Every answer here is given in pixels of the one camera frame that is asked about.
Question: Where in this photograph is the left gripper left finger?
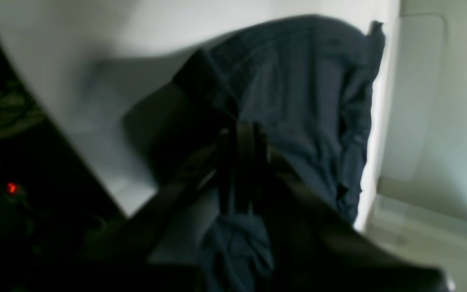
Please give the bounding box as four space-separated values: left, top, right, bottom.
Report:
76 126 238 292

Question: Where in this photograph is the black t-shirt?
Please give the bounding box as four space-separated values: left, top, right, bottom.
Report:
173 14 386 292

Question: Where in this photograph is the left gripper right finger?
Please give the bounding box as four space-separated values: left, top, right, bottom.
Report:
238 122 454 292

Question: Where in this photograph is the black power strip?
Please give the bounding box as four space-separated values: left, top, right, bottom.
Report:
0 176 28 204

